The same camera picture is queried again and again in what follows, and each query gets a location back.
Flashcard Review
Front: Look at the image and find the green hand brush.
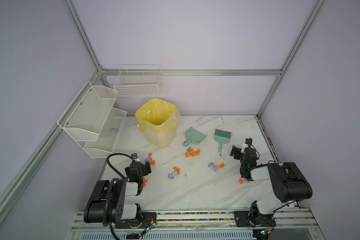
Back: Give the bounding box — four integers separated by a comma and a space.
214, 129, 232, 153

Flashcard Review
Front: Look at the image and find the green plastic dustpan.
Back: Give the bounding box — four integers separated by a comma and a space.
183, 127, 207, 147

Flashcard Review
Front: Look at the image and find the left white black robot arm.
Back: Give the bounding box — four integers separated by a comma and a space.
83, 153, 151, 229

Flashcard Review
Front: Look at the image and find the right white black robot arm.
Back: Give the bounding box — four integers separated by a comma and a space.
230, 146, 313, 228

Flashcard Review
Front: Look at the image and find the orange purple scrap right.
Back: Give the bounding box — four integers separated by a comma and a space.
239, 178, 249, 185

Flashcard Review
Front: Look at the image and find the purple orange scrap pair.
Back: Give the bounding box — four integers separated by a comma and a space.
208, 162, 225, 172

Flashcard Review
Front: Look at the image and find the purple white orange scrap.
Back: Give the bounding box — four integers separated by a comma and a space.
168, 167, 181, 180

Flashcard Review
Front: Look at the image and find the orange scrap cluster centre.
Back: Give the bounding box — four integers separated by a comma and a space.
185, 147, 201, 158

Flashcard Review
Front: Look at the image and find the bin with yellow bag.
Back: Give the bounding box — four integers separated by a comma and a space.
135, 99, 181, 148

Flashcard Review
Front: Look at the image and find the white mesh two-tier shelf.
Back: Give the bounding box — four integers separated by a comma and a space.
57, 82, 127, 159

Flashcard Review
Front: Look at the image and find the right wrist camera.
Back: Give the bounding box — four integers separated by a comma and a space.
241, 138, 253, 154

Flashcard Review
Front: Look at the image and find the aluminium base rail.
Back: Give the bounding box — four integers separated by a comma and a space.
68, 208, 325, 240

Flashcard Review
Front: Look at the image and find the white wire basket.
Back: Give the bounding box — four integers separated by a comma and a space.
113, 65, 162, 97

